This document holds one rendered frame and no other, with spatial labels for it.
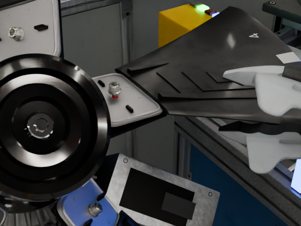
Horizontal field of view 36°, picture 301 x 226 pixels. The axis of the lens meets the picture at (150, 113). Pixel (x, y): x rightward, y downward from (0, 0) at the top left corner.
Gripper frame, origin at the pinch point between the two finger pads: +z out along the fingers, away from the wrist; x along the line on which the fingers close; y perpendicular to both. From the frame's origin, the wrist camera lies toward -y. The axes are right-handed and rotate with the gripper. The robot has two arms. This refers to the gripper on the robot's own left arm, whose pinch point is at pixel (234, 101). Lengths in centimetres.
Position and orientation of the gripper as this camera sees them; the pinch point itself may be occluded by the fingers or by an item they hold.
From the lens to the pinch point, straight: 47.9
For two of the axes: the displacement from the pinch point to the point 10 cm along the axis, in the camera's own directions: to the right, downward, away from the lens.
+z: -9.4, -1.9, 2.7
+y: -3.3, 6.3, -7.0
